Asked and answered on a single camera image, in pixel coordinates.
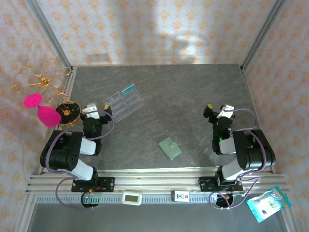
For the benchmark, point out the clear acrylic card stand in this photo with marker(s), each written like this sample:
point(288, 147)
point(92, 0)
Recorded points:
point(125, 104)

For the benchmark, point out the teal green credit card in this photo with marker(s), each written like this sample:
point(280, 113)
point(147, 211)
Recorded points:
point(128, 89)

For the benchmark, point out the pale green card holder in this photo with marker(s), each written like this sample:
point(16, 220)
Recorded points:
point(170, 148)

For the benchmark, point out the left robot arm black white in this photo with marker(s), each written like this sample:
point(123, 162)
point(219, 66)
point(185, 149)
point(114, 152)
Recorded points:
point(65, 149)

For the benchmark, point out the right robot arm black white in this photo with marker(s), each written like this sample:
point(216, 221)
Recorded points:
point(256, 149)

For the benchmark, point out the black gold round base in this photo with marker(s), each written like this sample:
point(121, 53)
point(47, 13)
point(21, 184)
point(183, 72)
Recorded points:
point(70, 113)

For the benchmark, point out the pink glitter goblet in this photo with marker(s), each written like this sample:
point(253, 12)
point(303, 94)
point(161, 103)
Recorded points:
point(48, 116)

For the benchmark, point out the white digital timer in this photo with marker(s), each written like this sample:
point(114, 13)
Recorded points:
point(131, 198)

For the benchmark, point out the blue plastic snack packet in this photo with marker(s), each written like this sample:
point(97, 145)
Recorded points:
point(268, 205)

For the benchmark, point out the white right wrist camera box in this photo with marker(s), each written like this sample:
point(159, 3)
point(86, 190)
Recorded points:
point(225, 113)

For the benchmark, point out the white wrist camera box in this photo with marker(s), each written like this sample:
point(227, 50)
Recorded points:
point(90, 112)
point(225, 113)

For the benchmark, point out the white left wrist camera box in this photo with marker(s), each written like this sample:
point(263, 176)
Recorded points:
point(90, 112)

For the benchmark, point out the aluminium side rail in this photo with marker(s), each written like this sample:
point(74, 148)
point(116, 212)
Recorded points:
point(249, 96)

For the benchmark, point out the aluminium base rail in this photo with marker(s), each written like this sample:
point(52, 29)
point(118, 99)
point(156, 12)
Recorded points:
point(157, 180)

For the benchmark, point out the aluminium frame post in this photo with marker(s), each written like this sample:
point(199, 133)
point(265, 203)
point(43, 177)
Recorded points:
point(51, 38)
point(260, 36)

